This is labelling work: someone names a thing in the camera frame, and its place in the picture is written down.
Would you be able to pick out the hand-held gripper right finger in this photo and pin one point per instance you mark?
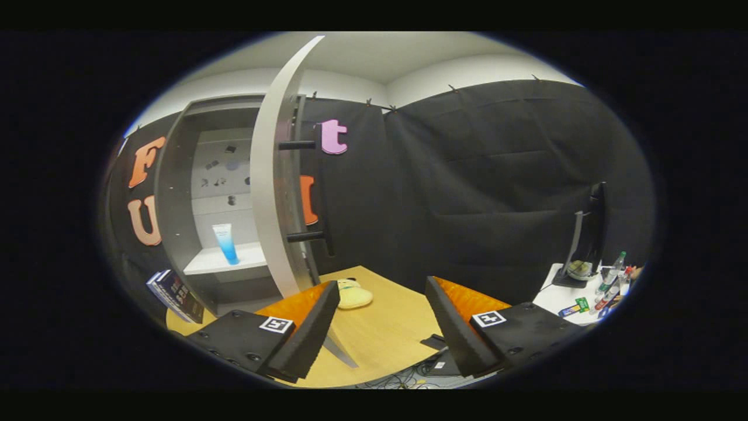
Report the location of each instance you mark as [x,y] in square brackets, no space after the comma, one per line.
[459,333]

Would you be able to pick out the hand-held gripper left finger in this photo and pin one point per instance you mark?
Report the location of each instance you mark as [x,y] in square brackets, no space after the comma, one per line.
[307,336]

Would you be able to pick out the blue and white tube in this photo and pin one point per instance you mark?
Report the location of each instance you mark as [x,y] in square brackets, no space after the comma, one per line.
[227,248]

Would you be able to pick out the beige cabinet door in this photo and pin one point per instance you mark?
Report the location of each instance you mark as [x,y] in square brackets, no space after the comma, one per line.
[263,175]

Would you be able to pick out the black box white label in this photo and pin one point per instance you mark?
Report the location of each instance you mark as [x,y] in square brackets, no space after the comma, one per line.
[444,367]

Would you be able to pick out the pale yellow plush toy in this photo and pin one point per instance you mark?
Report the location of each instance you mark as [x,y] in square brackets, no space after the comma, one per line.
[353,295]

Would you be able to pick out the white desk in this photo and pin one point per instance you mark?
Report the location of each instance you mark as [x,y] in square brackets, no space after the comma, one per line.
[552,298]

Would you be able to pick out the small green and yellow box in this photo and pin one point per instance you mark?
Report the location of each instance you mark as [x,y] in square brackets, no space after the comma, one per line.
[575,307]

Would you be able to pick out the dark blue book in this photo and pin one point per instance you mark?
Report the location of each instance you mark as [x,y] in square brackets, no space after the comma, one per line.
[184,295]
[156,287]
[166,292]

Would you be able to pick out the black backdrop cloth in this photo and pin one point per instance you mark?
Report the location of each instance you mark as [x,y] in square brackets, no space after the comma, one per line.
[467,175]

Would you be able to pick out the black monitor with stand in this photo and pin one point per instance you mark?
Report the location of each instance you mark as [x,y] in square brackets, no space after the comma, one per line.
[596,228]

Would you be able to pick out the clear bottle green cap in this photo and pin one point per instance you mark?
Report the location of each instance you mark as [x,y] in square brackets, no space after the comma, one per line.
[617,263]

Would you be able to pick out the grey cabinet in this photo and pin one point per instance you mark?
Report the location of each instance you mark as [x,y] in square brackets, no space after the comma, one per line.
[175,204]

